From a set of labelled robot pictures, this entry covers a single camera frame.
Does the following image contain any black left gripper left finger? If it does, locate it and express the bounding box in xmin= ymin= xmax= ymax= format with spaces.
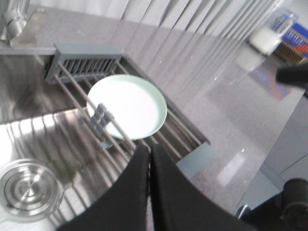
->
xmin=58 ymin=145 xmax=150 ymax=231

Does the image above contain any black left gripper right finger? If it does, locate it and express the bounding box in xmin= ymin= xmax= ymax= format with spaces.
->
xmin=150 ymin=144 xmax=256 ymax=231

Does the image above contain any mint green round plate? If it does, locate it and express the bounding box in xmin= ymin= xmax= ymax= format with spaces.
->
xmin=88 ymin=74 xmax=167 ymax=140

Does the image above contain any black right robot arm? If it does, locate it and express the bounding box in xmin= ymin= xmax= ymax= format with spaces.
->
xmin=238 ymin=63 xmax=308 ymax=231

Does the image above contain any stainless steel sink basin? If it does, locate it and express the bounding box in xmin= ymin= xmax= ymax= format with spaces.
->
xmin=0 ymin=55 xmax=127 ymax=231

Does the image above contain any round steel sink drain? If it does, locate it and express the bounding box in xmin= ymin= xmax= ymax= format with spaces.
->
xmin=0 ymin=158 xmax=64 ymax=222

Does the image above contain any white pleated curtain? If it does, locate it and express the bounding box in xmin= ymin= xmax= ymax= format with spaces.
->
xmin=30 ymin=0 xmax=283 ymax=40

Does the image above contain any clear plastic container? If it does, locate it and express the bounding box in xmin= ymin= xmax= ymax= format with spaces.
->
xmin=248 ymin=7 xmax=298 ymax=56

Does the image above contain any colourful striped box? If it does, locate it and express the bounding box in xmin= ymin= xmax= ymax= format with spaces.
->
xmin=274 ymin=23 xmax=308 ymax=65

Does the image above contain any stainless steel faucet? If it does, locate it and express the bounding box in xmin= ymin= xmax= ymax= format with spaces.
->
xmin=0 ymin=0 xmax=46 ymax=48

